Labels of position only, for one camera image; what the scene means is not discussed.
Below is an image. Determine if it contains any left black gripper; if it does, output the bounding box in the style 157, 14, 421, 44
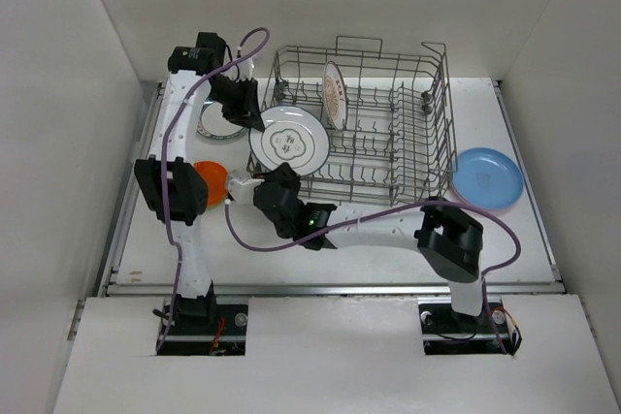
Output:
208, 76, 264, 133

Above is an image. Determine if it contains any white plate dark green rim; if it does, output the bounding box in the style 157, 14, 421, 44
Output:
197, 101, 246, 141

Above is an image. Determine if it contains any white plate cloud motif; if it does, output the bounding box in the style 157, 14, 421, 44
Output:
248, 106, 330, 176

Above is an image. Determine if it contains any white plate orange sunburst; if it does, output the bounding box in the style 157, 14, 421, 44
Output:
322, 61, 348, 131

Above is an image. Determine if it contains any pink plate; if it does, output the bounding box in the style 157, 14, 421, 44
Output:
449, 186, 510, 215

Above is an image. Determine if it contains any blue plate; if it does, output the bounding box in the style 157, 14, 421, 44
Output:
452, 147, 525, 208

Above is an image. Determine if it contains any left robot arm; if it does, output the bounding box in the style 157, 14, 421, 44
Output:
134, 32, 265, 334

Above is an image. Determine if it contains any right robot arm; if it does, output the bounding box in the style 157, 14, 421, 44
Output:
252, 164, 485, 331

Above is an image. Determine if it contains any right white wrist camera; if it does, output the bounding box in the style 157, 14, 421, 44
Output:
226, 171, 264, 206

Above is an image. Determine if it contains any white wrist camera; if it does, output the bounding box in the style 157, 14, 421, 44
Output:
236, 47, 254, 80
226, 171, 264, 206

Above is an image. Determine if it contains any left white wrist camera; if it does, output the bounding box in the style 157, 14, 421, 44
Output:
236, 47, 254, 80

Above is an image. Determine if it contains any grey wire dish rack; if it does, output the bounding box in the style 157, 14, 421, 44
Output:
261, 36, 457, 207

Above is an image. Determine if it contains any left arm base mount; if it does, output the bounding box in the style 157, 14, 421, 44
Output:
154, 296, 248, 357

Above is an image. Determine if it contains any aluminium rail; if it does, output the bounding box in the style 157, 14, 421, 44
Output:
96, 282, 569, 298

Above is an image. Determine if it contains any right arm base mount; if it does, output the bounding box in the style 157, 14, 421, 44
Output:
418, 302, 523, 356

